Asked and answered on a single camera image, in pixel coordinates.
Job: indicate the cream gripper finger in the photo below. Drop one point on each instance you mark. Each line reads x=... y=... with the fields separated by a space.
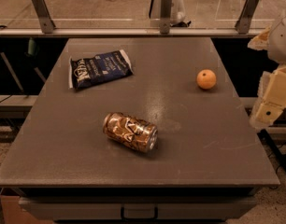
x=271 y=100
x=260 y=42

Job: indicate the cardboard box under table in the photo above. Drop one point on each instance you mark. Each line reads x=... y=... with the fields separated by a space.
x=13 y=213

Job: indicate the middle metal bracket post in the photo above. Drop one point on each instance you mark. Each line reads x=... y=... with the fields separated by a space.
x=165 y=13

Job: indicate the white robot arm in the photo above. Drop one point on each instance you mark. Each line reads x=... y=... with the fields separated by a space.
x=276 y=50

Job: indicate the blue chip bag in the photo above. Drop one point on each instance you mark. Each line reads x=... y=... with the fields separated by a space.
x=101 y=68

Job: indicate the left metal bracket post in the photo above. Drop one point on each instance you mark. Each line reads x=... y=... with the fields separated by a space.
x=46 y=23

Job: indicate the metal bracket post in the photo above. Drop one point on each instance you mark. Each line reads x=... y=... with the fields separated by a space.
x=244 y=21
x=165 y=13
x=46 y=23

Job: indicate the grey drawer with black handle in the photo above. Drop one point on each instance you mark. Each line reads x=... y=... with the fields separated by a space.
x=198 y=208

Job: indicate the brown gold soda can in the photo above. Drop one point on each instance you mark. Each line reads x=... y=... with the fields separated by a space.
x=135 y=133

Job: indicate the metal rail behind table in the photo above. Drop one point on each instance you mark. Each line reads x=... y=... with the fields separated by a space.
x=124 y=32

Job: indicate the right metal bracket post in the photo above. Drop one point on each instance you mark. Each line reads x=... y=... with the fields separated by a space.
x=244 y=21

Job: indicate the orange fruit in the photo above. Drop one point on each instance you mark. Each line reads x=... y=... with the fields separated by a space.
x=206 y=79

